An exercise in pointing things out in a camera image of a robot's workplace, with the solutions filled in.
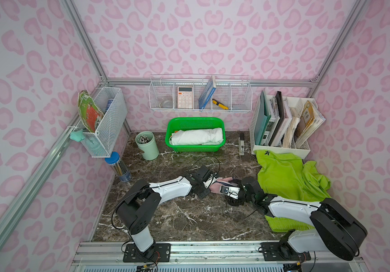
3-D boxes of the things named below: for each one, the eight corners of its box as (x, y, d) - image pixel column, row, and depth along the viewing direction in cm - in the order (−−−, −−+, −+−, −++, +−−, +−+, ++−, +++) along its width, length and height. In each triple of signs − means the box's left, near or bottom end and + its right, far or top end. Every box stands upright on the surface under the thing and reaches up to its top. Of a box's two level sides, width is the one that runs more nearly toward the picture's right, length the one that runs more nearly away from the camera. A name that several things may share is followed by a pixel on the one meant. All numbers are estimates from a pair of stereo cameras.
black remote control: (238, 154, 109) (240, 150, 106) (238, 136, 119) (240, 132, 116) (243, 155, 109) (245, 150, 105) (243, 137, 119) (244, 132, 115)
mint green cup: (142, 160, 107) (133, 141, 93) (146, 147, 114) (138, 128, 100) (157, 160, 107) (150, 141, 93) (160, 147, 114) (154, 127, 100)
